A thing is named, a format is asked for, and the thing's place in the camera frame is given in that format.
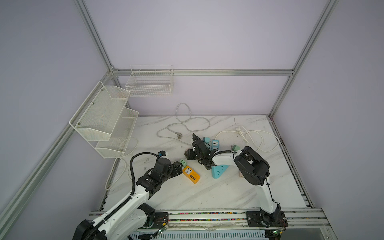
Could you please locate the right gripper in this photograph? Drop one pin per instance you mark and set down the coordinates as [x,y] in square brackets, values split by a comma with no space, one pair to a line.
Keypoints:
[189,156]

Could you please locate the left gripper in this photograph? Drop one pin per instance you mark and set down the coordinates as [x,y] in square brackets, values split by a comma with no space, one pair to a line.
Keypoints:
[175,169]

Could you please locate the green adapter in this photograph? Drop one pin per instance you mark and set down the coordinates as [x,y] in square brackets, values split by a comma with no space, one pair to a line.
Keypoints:
[183,162]
[236,148]

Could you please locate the teal adapter black strip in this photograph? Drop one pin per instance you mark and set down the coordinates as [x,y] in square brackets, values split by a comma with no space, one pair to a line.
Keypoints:
[206,140]

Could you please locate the orange power strip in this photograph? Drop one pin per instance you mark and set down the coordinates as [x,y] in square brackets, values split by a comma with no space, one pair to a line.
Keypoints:
[191,174]

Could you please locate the blue power strip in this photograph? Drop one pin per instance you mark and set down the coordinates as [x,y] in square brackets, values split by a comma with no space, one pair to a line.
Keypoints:
[215,145]

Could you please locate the teal triangular power strip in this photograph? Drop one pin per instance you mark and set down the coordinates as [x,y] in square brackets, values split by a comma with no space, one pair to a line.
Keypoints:
[217,171]

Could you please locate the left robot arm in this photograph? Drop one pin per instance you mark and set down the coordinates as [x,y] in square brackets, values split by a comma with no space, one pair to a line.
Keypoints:
[126,204]

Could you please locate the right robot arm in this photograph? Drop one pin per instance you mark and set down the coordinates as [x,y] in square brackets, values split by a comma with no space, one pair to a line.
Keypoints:
[254,169]

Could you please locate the white mesh lower shelf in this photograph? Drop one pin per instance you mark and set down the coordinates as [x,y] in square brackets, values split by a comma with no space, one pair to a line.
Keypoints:
[116,147]

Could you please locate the white mesh shelf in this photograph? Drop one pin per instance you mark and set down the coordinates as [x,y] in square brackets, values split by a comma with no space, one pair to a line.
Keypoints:
[96,119]
[116,147]

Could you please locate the white mesh upper shelf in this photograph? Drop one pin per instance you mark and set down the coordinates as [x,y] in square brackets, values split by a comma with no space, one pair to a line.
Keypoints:
[96,119]

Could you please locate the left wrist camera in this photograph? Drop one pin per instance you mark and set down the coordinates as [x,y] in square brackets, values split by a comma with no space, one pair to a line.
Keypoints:
[162,154]

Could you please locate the white wire basket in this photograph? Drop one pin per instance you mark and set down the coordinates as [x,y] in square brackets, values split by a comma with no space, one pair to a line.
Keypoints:
[151,80]

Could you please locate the aluminium front rail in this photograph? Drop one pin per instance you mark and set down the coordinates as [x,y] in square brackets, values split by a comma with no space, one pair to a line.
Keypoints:
[230,219]

